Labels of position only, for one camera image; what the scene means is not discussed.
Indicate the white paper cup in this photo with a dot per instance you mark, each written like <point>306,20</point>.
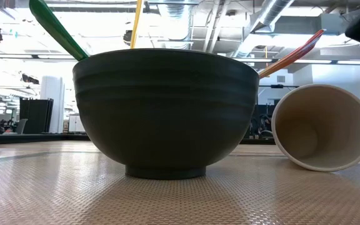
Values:
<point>323,131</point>

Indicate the black bowl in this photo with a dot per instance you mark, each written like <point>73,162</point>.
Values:
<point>167,118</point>

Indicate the yellow chopstick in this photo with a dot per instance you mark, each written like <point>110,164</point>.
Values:
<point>136,25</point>

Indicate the tan silicone baking mat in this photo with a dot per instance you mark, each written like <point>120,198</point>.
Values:
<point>180,200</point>

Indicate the white cabinet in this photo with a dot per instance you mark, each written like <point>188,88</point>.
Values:
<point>75,124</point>

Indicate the white structural column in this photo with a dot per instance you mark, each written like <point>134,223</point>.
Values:
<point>52,103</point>

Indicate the grey office chair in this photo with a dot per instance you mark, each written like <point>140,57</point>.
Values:
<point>20,126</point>

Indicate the silver spiral air duct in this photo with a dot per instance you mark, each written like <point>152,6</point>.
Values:
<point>176,18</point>
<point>270,12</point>

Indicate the black gantry frame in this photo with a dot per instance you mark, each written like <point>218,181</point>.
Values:
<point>273,86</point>

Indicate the black hanging camera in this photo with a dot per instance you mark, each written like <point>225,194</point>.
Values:
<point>127,37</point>

